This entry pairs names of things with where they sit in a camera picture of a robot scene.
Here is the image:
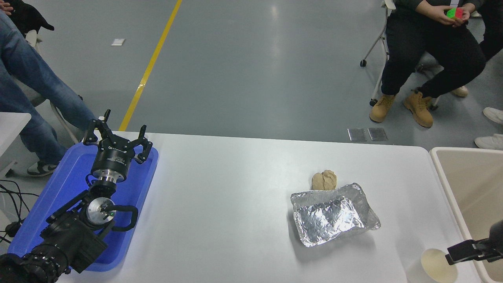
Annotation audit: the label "blue plastic tray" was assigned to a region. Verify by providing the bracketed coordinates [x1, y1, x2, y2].
[8, 141, 160, 272]

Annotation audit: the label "white frame wheeled chair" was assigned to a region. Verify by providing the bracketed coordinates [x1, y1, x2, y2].
[360, 0, 441, 111]

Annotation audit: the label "black garment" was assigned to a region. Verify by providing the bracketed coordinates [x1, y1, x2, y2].
[7, 0, 55, 38]

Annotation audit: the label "person with tan boots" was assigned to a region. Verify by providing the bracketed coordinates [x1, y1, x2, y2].
[369, 0, 488, 129]

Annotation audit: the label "crumpled tan paper ball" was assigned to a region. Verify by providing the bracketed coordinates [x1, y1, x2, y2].
[312, 169, 338, 191]

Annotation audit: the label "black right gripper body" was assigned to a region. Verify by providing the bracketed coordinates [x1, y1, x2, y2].
[489, 219, 503, 261]

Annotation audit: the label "seated person's right hand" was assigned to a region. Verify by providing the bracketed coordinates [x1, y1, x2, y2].
[416, 0, 453, 26]

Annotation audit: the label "black cables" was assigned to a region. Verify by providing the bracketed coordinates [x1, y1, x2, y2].
[0, 180, 40, 245]

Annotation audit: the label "white paper cup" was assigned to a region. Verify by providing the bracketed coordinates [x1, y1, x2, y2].
[406, 248, 459, 283]

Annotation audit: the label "large pale bin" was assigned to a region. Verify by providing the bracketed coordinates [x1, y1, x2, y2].
[429, 147, 503, 283]

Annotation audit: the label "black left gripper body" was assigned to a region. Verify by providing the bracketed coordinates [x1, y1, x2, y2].
[91, 142, 134, 177]

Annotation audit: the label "person with white shoes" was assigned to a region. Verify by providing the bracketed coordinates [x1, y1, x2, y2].
[474, 0, 503, 151]

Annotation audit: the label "grey seat wheeled chair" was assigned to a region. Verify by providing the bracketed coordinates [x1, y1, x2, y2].
[24, 29, 84, 144]

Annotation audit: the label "person with sneakers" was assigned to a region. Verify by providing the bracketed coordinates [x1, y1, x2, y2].
[0, 8, 97, 177]

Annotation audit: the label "seated person's left hand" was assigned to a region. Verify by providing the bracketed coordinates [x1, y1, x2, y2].
[452, 2, 475, 28]

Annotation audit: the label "crumpled silver foil tray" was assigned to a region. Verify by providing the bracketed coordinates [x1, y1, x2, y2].
[290, 182, 382, 248]

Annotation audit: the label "small white side table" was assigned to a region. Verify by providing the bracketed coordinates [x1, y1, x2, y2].
[0, 112, 32, 176]

